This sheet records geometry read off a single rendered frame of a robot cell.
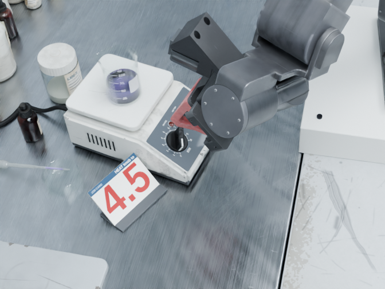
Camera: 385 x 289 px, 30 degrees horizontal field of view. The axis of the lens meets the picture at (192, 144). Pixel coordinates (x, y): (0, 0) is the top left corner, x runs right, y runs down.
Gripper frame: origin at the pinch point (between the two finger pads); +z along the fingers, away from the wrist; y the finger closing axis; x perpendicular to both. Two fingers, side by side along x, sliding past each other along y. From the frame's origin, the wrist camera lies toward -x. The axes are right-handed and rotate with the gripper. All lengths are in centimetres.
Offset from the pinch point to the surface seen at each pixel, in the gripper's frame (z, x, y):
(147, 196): 11.0, 7.4, 4.7
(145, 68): 11.3, -3.8, -10.8
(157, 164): 9.2, 5.2, 0.9
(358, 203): -9.3, 25.2, -5.9
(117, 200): 12.2, 4.4, 7.8
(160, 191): 10.1, 8.2, 3.1
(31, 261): 17.3, 1.2, 20.3
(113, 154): 15.8, 1.3, 0.8
